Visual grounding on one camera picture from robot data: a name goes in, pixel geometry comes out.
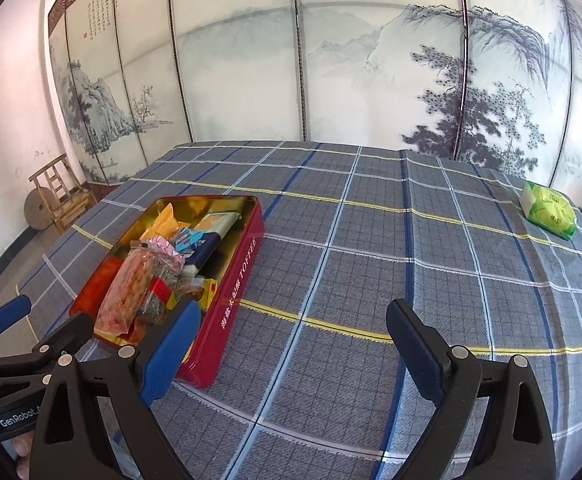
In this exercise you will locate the grey plaid tablecloth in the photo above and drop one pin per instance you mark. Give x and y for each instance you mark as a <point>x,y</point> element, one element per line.
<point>371,260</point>

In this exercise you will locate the pink snack packet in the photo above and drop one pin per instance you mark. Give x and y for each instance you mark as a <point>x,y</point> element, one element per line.
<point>163,252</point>

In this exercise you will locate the round stone wheel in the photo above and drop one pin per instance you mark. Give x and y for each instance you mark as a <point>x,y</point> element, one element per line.
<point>36,210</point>

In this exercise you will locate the red tin box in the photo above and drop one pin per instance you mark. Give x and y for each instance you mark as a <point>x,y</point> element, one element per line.
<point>236,300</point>

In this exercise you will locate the grey snack packet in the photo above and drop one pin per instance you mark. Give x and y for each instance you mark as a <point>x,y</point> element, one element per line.
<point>153,307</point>

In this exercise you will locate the navy and white biscuit packet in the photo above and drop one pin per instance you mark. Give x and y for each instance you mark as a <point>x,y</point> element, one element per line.
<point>206,255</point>

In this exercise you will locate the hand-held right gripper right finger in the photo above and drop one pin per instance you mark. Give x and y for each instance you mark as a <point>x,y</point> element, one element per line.
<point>413,345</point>

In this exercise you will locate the green tissue pack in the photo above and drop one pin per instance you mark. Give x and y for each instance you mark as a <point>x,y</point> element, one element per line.
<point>548,210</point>

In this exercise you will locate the yellow snack packet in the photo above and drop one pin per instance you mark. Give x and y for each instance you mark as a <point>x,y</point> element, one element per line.
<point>166,222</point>

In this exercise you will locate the clear orange cracker packet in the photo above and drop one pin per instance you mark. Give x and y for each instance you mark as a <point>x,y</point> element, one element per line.
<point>126,290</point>

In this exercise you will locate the red snack packet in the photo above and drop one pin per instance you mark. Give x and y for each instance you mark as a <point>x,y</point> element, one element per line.
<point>98,285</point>

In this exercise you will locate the light wooden chair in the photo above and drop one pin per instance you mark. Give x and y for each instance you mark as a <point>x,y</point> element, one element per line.
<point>71,205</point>

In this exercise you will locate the blue candy wrapper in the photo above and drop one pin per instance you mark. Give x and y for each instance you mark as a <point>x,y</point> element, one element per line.
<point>188,237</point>

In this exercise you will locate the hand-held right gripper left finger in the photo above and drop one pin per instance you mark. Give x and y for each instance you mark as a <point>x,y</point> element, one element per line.
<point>171,355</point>

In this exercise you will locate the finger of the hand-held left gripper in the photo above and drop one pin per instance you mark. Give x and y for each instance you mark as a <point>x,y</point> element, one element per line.
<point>8,312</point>
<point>71,335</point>

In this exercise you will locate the person's left hand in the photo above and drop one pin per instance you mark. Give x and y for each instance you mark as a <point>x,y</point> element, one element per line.
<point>21,455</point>

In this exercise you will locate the painted folding screen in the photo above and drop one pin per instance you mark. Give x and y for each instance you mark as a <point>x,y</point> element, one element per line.
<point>321,85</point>

